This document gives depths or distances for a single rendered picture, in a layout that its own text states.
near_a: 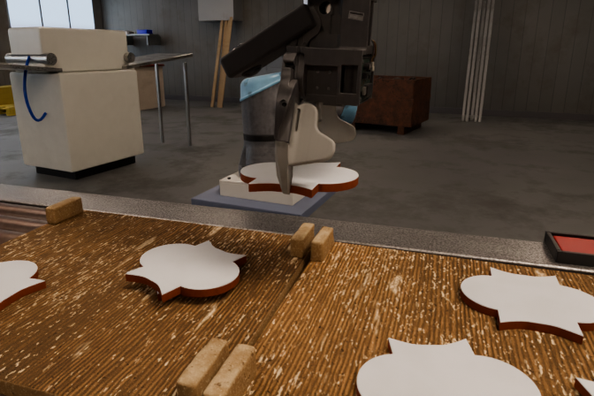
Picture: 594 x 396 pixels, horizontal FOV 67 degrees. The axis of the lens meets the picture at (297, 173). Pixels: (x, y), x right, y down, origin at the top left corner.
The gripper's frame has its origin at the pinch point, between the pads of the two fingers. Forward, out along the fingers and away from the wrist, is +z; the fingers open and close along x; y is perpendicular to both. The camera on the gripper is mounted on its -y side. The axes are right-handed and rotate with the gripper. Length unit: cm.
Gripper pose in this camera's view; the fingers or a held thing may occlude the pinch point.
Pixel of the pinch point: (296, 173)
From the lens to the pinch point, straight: 51.1
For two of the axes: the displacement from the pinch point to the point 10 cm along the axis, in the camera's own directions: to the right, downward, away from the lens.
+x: 3.3, -2.6, 9.1
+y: 9.4, 1.3, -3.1
